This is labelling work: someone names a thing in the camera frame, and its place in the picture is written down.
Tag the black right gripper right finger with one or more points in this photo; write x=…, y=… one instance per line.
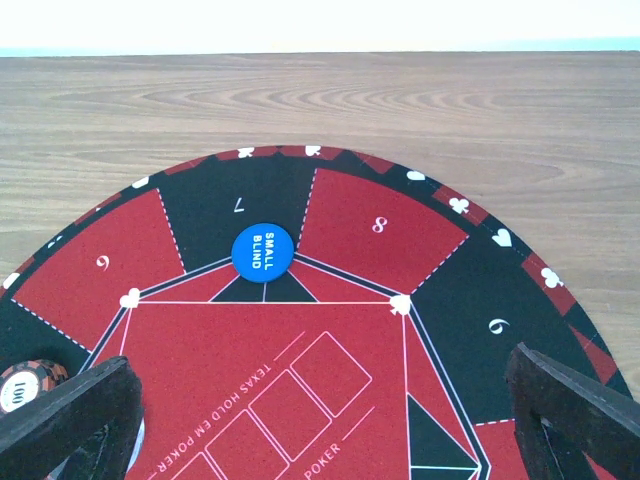
x=566, y=421

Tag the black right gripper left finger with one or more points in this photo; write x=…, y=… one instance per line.
x=89, y=424

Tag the orange 100 chip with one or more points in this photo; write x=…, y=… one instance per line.
x=27, y=380

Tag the blue small blind button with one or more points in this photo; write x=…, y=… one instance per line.
x=262, y=252

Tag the clear round dealer button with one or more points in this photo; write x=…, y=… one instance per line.
x=137, y=445

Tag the round red black poker mat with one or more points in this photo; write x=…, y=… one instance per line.
x=379, y=354

